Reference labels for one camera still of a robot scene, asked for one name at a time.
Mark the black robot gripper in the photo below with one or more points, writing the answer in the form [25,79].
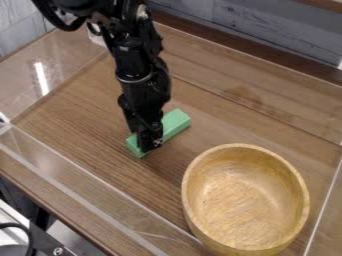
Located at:
[144,94]

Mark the green rectangular block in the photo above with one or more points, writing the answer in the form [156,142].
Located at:
[175,122]

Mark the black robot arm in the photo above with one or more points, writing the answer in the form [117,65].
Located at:
[123,23]

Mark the brown wooden bowl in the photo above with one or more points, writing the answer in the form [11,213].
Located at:
[246,200]

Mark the clear acrylic corner bracket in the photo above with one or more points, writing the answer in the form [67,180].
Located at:
[95,36]

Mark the black metal mount with screw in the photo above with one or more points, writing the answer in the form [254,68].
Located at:
[47,245]

